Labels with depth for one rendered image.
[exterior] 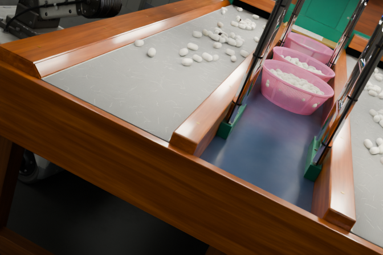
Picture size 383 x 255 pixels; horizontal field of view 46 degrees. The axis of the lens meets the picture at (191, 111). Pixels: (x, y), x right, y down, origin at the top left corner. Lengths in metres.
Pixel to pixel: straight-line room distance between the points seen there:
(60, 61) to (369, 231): 0.74
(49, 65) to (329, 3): 1.86
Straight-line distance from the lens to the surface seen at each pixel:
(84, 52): 1.15
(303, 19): 2.61
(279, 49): 1.95
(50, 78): 1.00
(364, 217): 0.99
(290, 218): 0.88
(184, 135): 0.89
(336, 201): 0.92
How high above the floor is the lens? 1.16
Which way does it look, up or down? 23 degrees down
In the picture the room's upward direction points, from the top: 22 degrees clockwise
